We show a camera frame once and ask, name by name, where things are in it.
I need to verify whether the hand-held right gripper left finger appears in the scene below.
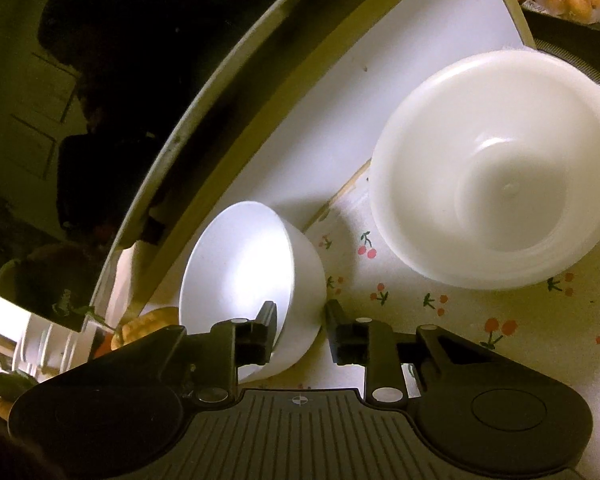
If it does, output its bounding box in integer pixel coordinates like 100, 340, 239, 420
132, 301, 280, 404

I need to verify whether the wide cream bowl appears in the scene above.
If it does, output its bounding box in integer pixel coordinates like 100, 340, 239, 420
369, 50, 600, 292

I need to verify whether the cherry print tablecloth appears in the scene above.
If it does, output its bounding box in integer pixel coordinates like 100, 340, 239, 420
305, 160, 600, 413

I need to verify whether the deep white bowl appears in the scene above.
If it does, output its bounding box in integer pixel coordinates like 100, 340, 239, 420
179, 201, 327, 381

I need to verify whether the black flat appliance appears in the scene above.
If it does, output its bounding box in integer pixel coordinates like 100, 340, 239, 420
522, 6, 600, 98

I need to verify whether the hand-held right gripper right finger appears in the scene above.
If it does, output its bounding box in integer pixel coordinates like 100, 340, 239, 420
324, 299, 486, 405

